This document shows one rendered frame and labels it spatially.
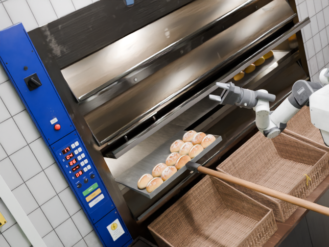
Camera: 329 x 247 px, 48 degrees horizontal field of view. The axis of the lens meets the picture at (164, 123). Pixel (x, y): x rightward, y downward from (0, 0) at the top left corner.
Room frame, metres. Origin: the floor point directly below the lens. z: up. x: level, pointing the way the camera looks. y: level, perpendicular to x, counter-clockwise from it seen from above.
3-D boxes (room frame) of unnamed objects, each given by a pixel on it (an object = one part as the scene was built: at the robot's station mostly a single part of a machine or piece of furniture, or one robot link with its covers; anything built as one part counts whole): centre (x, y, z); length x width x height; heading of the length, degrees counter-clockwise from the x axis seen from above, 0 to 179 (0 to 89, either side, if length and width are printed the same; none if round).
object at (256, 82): (2.28, -0.39, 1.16); 1.80 x 0.06 x 0.04; 121
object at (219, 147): (2.26, -0.40, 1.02); 1.79 x 0.11 x 0.19; 121
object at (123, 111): (2.26, -0.40, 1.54); 1.79 x 0.11 x 0.19; 121
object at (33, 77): (1.68, 0.47, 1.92); 0.06 x 0.04 x 0.11; 121
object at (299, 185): (2.04, -0.56, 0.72); 0.56 x 0.49 x 0.28; 120
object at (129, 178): (1.85, 0.06, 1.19); 0.55 x 0.36 x 0.03; 121
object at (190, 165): (1.66, -0.06, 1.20); 0.09 x 0.04 x 0.03; 31
